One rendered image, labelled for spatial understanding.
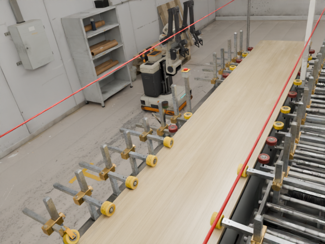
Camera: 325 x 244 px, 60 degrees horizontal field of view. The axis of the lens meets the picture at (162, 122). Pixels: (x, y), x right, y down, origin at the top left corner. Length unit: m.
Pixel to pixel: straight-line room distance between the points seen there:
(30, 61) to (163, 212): 3.23
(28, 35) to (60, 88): 1.08
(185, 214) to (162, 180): 0.34
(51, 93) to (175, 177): 3.38
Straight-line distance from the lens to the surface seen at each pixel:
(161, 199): 1.87
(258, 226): 1.50
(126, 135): 2.16
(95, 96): 5.19
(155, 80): 4.39
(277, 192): 1.94
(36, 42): 4.50
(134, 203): 1.89
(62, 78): 5.09
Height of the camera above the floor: 2.25
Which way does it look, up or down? 31 degrees down
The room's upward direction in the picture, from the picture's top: 8 degrees counter-clockwise
